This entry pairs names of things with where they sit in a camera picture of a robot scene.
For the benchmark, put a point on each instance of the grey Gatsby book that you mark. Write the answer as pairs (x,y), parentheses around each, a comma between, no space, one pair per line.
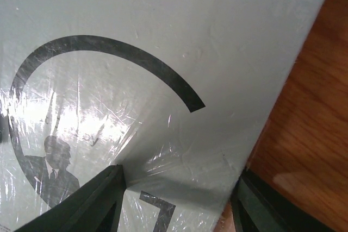
(175,91)

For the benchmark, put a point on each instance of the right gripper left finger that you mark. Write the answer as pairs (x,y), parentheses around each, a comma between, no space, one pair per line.
(96,206)

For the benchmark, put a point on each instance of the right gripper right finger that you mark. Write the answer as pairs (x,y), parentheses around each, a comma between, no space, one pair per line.
(256,206)

